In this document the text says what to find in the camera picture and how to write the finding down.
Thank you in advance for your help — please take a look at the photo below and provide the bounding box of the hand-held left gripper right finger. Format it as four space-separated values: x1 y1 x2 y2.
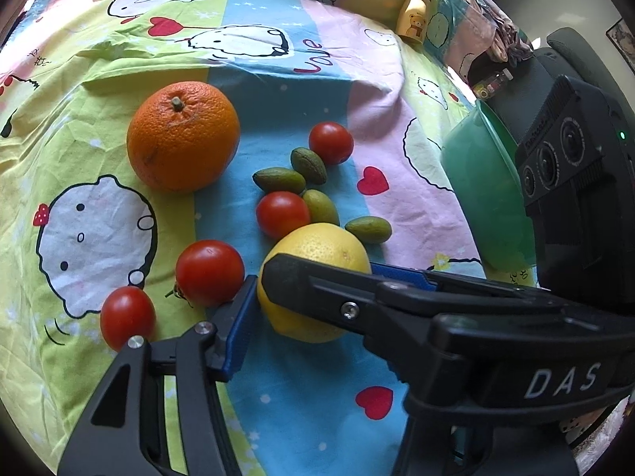
389 357 581 476

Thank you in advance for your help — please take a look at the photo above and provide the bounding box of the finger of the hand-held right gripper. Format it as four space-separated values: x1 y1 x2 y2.
261 253 447 358
369 262 541 303

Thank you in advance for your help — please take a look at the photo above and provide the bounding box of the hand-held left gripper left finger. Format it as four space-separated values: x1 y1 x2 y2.
57 275 259 476

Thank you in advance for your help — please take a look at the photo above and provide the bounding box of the yellow lemon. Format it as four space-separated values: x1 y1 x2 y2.
256 222 373 344

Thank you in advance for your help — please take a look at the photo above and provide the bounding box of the large red tomato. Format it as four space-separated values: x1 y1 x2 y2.
175 239 246 308

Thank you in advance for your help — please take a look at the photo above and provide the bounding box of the small red tomato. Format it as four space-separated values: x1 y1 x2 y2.
255 191 312 240
100 286 157 352
308 121 354 165

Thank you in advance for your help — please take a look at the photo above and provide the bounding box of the green plastic bowl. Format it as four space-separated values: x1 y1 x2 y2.
441 99 539 271

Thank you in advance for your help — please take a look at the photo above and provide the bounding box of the large orange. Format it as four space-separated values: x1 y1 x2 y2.
126 81 241 193

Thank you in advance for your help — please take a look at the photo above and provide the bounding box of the green olive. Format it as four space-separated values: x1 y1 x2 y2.
252 167 307 194
344 216 393 244
290 147 328 185
302 189 341 226

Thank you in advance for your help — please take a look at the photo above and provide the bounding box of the small clear bottle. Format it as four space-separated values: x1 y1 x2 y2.
473 69 514 97

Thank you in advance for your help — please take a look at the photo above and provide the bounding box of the dark grey chair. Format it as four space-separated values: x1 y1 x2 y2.
469 27 635 159

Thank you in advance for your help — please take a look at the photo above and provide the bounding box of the pink crumpled cloth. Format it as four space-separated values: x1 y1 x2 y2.
437 0 534 65

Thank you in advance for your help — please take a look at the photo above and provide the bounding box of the cartoon printed bed sheet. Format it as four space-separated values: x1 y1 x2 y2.
0 0 541 476

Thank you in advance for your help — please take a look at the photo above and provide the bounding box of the yellow bear bottle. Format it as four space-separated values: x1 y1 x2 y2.
395 0 431 43

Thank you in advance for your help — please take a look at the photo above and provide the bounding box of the framed wall picture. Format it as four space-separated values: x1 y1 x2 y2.
606 17 635 67

